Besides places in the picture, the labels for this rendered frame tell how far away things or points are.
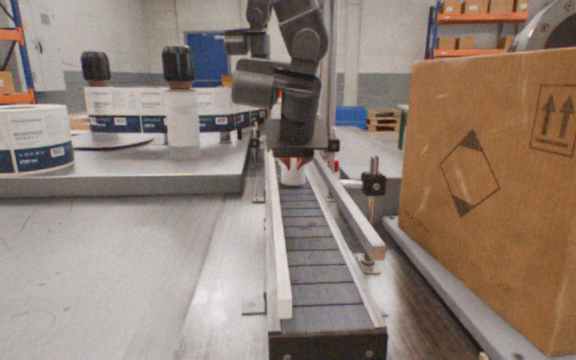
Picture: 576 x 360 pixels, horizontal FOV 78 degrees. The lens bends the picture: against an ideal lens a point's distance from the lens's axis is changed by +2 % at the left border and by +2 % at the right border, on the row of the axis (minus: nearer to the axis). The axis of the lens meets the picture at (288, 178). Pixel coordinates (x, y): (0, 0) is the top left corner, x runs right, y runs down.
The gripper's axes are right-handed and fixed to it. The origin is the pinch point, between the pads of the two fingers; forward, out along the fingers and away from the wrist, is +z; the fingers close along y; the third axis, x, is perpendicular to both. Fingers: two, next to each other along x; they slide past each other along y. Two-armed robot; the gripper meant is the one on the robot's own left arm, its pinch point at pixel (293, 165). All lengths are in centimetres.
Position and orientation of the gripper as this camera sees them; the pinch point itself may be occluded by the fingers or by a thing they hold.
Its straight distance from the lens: 67.0
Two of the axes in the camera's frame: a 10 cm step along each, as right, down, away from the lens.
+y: -10.0, 0.1, -0.7
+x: 0.4, 8.2, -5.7
